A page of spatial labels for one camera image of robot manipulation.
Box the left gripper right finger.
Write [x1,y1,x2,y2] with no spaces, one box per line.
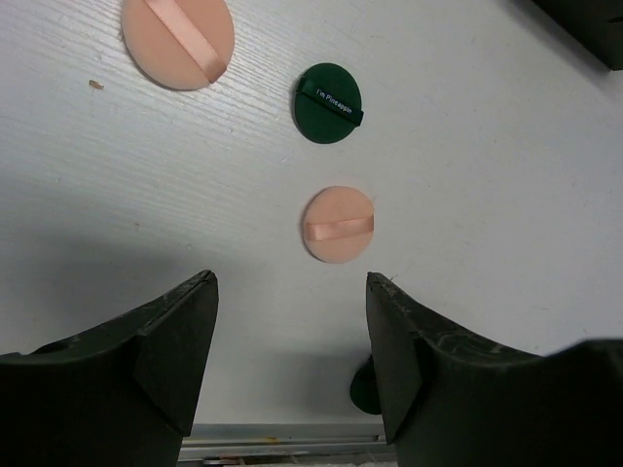
[366,272,622,466]

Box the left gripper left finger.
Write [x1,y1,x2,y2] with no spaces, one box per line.
[1,270,219,466]

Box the pink puff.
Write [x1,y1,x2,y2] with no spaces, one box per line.
[301,186,375,264]
[121,0,235,90]

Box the green puff lower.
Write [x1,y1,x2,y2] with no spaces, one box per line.
[349,356,382,415]

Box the green puff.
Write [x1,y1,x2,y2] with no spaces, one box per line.
[349,356,382,415]
[291,62,364,144]

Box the green puff upper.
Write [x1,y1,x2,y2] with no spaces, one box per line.
[291,62,364,144]

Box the black organizer box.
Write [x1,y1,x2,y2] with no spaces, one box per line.
[506,0,622,73]

